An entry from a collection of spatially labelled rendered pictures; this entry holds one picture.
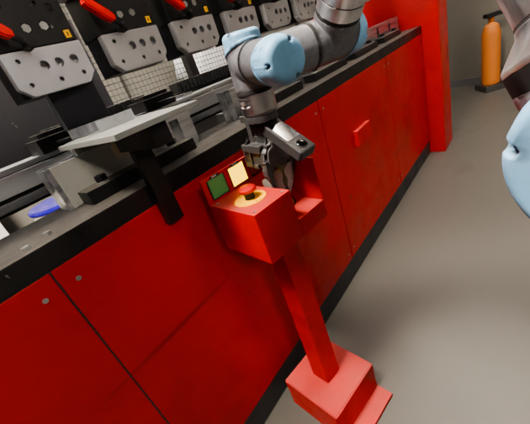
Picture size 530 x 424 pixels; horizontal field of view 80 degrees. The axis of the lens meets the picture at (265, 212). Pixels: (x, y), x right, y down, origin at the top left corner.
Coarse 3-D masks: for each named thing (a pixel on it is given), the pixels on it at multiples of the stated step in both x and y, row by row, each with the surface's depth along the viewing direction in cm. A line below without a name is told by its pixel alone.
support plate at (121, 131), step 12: (168, 108) 64; (180, 108) 57; (132, 120) 65; (144, 120) 54; (156, 120) 53; (108, 132) 57; (120, 132) 49; (132, 132) 50; (72, 144) 59; (84, 144) 56; (96, 144) 53
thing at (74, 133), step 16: (48, 96) 64; (64, 96) 66; (80, 96) 68; (96, 96) 71; (64, 112) 66; (80, 112) 68; (96, 112) 71; (64, 128) 68; (80, 128) 70; (96, 128) 72
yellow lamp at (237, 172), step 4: (236, 164) 74; (240, 164) 74; (232, 168) 73; (236, 168) 74; (240, 168) 75; (244, 168) 75; (232, 172) 73; (236, 172) 74; (240, 172) 75; (244, 172) 76; (232, 176) 73; (236, 176) 74; (240, 176) 75; (244, 176) 76; (232, 180) 74; (236, 180) 74; (240, 180) 75; (244, 180) 76; (236, 184) 75
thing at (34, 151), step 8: (56, 128) 82; (32, 136) 82; (40, 136) 80; (48, 136) 80; (56, 136) 81; (64, 136) 83; (32, 144) 81; (40, 144) 79; (48, 144) 80; (56, 144) 82; (64, 144) 83; (32, 152) 85; (40, 152) 80; (48, 152) 80
